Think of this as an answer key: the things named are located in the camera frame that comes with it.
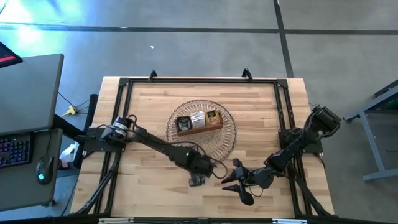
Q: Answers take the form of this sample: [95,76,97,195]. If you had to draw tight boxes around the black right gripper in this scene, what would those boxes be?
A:
[221,159,274,207]

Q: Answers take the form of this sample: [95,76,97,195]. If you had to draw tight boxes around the wooden tea box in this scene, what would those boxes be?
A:
[175,108,224,137]

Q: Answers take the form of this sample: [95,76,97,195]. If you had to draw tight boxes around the round woven straw placemat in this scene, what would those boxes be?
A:
[165,99,238,162]

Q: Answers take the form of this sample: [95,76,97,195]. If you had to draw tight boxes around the white light bar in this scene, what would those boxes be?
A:
[272,218,308,224]
[98,217,134,224]

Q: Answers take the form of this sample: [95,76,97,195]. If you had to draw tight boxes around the grey metal table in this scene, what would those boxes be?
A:
[343,79,398,183]

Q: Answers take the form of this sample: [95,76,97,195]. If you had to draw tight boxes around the black computer mouse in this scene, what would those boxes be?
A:
[35,154,55,185]

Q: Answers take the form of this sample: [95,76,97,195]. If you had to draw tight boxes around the grey desk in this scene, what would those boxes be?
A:
[0,129,63,212]

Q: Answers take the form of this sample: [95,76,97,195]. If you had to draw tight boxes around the grey raised desk panel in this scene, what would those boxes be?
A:
[0,53,65,135]

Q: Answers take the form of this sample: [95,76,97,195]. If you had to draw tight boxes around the black backlit keyboard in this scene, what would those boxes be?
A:
[0,133,32,169]

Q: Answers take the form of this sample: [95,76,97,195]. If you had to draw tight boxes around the black and red device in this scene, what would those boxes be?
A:
[0,42,24,68]

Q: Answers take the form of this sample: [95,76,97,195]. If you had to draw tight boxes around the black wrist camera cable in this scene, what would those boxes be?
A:
[198,157,229,180]

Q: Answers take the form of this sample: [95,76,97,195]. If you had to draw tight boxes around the black aluminium table frame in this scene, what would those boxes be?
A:
[71,76,335,218]

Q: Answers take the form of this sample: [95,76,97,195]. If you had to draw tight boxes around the black upright post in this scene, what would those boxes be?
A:
[89,93,99,131]

